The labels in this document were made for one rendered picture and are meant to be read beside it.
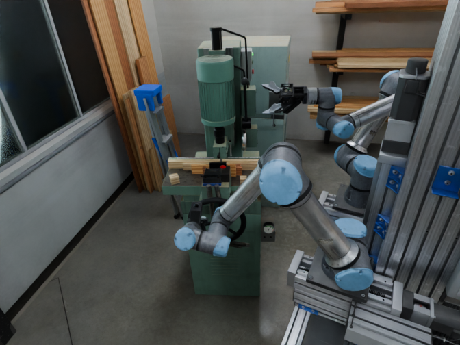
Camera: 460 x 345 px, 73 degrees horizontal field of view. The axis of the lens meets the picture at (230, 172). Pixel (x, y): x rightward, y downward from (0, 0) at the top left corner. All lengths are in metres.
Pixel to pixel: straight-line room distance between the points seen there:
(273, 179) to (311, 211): 0.16
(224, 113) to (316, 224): 0.77
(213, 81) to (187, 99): 2.75
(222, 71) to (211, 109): 0.18
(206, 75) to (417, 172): 0.93
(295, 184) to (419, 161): 0.51
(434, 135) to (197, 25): 3.18
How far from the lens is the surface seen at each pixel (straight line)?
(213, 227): 1.16
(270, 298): 2.23
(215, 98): 1.49
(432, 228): 1.34
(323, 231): 0.98
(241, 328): 2.11
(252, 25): 3.79
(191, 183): 1.65
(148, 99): 2.37
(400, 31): 3.88
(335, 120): 1.42
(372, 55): 3.39
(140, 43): 3.37
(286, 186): 0.85
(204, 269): 2.06
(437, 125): 1.14
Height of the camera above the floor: 1.81
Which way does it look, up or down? 32 degrees down
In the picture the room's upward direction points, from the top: 3 degrees counter-clockwise
